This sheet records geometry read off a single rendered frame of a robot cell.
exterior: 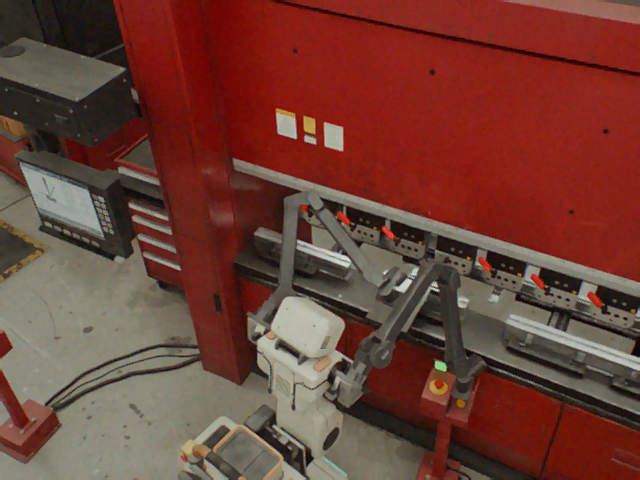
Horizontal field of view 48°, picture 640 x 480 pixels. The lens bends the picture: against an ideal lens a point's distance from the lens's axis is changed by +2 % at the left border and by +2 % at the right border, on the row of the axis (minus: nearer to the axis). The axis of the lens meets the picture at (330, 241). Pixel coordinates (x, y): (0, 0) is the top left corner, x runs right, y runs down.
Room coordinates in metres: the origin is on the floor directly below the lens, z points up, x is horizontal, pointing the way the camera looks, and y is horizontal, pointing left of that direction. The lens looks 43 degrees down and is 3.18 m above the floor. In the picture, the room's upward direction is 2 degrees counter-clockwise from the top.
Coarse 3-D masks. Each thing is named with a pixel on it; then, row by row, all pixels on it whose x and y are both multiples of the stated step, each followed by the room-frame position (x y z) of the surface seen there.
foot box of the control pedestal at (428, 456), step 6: (426, 450) 1.81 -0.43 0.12; (426, 456) 1.78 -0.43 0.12; (432, 456) 1.78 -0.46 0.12; (426, 462) 1.75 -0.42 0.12; (450, 462) 1.74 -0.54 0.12; (456, 462) 1.74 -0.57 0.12; (420, 468) 1.72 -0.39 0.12; (426, 468) 1.72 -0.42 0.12; (456, 468) 1.71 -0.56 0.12; (420, 474) 1.69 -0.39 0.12; (450, 474) 1.68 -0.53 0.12; (456, 474) 1.68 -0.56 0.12
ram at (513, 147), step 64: (256, 0) 2.38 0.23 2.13; (256, 64) 2.39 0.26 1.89; (320, 64) 2.26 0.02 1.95; (384, 64) 2.14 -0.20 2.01; (448, 64) 2.03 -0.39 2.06; (512, 64) 1.93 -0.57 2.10; (576, 64) 1.85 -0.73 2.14; (256, 128) 2.41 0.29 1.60; (320, 128) 2.26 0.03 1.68; (384, 128) 2.13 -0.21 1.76; (448, 128) 2.02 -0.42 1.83; (512, 128) 1.92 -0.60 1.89; (576, 128) 1.83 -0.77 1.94; (320, 192) 2.27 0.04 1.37; (384, 192) 2.13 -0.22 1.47; (448, 192) 2.01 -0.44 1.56; (512, 192) 1.90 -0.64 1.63; (576, 192) 1.80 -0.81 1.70; (512, 256) 1.88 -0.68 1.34; (576, 256) 1.77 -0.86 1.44
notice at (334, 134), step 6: (324, 126) 2.25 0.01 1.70; (330, 126) 2.24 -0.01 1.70; (336, 126) 2.23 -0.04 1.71; (342, 126) 2.22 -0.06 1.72; (324, 132) 2.25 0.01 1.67; (330, 132) 2.24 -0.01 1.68; (336, 132) 2.23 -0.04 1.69; (342, 132) 2.22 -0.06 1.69; (330, 138) 2.24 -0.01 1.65; (336, 138) 2.23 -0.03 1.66; (342, 138) 2.22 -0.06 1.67; (330, 144) 2.24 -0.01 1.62; (336, 144) 2.23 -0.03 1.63; (342, 144) 2.22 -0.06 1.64; (342, 150) 2.22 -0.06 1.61
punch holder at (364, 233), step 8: (352, 208) 2.19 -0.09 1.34; (352, 216) 2.19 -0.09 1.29; (360, 216) 2.18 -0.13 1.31; (368, 216) 2.16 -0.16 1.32; (376, 216) 2.14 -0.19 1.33; (352, 224) 2.19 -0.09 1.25; (360, 224) 2.18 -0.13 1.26; (368, 224) 2.16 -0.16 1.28; (376, 224) 2.14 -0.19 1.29; (384, 224) 2.20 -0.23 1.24; (352, 232) 2.19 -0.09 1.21; (360, 232) 2.18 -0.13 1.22; (368, 232) 2.15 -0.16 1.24; (376, 232) 2.14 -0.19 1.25; (360, 240) 2.17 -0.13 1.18; (368, 240) 2.15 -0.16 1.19; (376, 240) 2.14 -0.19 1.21
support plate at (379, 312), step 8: (424, 296) 2.00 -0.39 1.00; (376, 304) 1.96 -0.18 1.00; (384, 304) 1.96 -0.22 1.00; (368, 312) 1.92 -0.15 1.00; (376, 312) 1.92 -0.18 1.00; (384, 312) 1.92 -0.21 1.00; (416, 312) 1.91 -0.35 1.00; (376, 320) 1.88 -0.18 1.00; (384, 320) 1.87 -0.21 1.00; (408, 320) 1.87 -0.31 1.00; (408, 328) 1.83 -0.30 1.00
